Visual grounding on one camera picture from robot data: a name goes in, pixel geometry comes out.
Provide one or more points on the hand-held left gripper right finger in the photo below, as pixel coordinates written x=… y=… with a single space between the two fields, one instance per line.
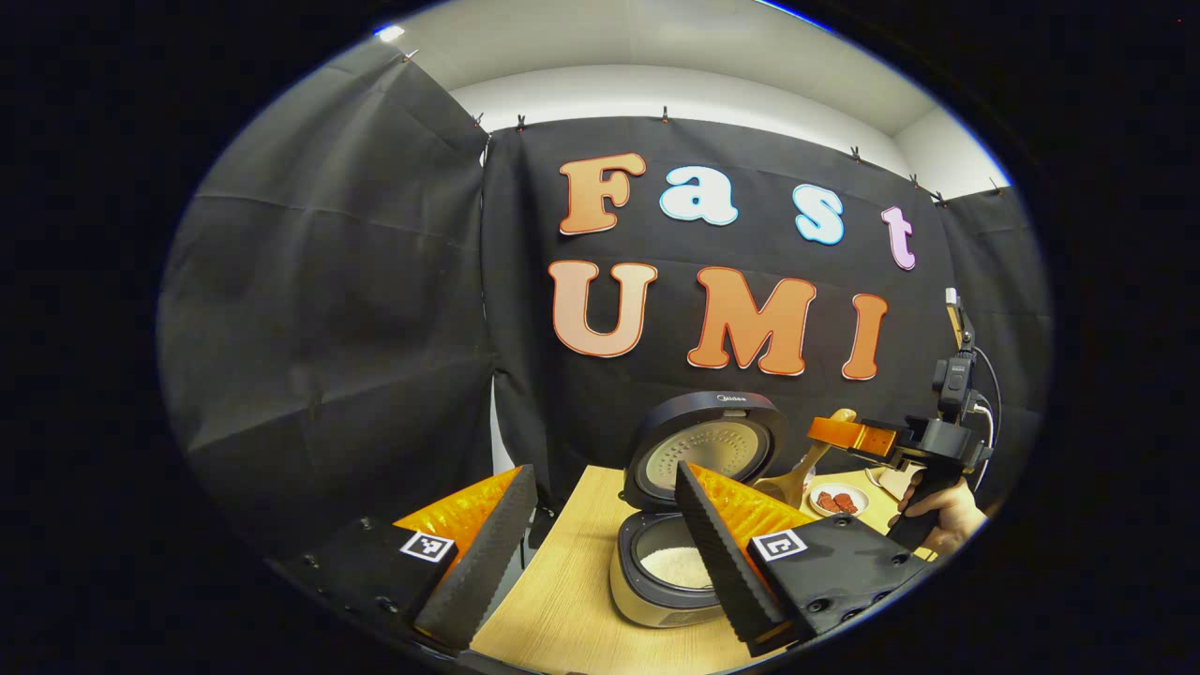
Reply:
x=727 y=562

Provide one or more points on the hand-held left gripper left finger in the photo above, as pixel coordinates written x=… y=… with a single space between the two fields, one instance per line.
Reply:
x=487 y=562

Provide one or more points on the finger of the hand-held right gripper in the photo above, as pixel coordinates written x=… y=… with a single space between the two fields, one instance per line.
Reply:
x=839 y=434

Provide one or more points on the white rice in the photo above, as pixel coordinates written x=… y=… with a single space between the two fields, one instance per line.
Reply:
x=675 y=565

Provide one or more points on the wooden spoon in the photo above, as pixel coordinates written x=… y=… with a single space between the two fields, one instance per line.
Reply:
x=783 y=487

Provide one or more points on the black rice cooker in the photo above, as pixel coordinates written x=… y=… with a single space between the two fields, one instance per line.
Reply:
x=656 y=450

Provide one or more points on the white round plate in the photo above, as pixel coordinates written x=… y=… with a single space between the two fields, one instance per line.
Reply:
x=862 y=497

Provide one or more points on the red meat slice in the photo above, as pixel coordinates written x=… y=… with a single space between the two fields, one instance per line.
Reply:
x=847 y=503
x=827 y=502

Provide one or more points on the row of backdrop clips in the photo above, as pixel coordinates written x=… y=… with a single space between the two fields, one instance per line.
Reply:
x=664 y=113

